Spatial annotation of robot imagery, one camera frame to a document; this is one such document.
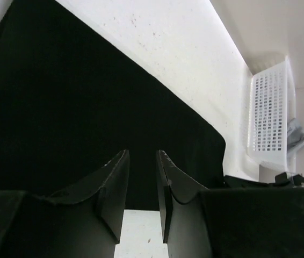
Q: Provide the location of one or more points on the black tank top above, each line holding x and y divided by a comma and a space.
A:
70, 101

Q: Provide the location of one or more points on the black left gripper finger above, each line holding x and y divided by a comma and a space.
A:
83, 219

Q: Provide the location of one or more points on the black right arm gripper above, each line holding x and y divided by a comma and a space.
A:
246, 219

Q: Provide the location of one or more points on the grey tank tops in basket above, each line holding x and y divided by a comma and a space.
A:
295, 138

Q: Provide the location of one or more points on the white plastic laundry basket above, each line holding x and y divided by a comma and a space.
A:
272, 106

